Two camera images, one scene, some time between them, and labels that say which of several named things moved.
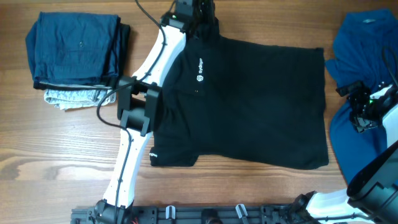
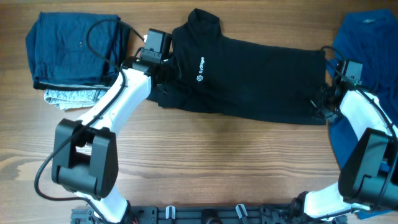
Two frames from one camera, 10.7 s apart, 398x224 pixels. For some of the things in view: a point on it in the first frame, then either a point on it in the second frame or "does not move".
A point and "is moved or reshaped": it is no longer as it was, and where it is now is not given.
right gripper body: (363, 114) → (323, 107)
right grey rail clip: (239, 210) does not move
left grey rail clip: (173, 211) does not move
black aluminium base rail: (259, 214) does not move
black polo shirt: (250, 103) is moved or reshaped
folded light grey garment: (64, 99) does not move
